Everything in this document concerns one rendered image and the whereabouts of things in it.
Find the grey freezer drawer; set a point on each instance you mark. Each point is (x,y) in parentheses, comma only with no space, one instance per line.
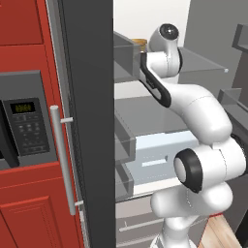
(135,210)

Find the red cabinet door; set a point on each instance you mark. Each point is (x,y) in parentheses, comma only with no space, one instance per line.
(19,19)
(32,219)

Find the grey fridge door bin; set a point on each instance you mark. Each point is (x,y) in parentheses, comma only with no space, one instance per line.
(124,142)
(124,55)
(122,182)

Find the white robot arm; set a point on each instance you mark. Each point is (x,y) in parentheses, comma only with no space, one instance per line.
(200,109)

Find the glass fridge shelf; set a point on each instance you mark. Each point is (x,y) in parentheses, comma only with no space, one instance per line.
(200,63)

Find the pale blue crisper drawer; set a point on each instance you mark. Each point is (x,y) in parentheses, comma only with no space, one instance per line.
(151,151)

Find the grey microwave oven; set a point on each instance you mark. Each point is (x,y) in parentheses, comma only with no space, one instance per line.
(29,129)

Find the dark grey fridge door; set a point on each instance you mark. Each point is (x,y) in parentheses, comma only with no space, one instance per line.
(90,97)

